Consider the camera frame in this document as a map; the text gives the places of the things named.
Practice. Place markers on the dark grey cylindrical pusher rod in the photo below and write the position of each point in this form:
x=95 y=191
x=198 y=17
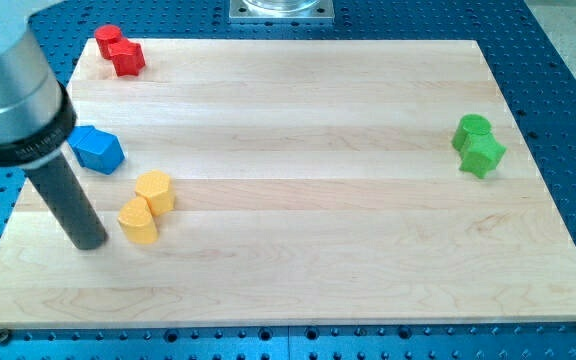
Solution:
x=59 y=188

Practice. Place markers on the yellow heart block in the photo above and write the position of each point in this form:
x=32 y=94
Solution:
x=137 y=222

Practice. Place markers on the yellow hexagon block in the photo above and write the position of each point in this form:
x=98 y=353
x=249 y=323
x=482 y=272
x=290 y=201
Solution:
x=156 y=188

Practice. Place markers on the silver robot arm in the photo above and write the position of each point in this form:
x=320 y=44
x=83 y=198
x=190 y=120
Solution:
x=36 y=118

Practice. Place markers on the blue cube block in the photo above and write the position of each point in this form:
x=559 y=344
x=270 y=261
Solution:
x=99 y=151

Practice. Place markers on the red star block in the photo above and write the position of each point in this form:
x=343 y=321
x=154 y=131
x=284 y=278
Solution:
x=127 y=57

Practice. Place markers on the red cylinder block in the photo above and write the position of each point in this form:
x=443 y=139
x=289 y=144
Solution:
x=105 y=36

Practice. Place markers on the board corner screw left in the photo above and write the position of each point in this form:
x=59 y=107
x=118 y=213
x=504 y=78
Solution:
x=5 y=336

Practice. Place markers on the light wooden board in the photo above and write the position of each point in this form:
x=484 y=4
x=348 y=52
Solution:
x=315 y=184

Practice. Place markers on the green cylinder block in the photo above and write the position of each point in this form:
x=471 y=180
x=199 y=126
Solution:
x=470 y=124

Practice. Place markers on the green star block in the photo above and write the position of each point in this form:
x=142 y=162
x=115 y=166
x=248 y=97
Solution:
x=481 y=154

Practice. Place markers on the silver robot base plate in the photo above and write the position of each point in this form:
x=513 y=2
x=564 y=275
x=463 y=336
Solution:
x=281 y=11

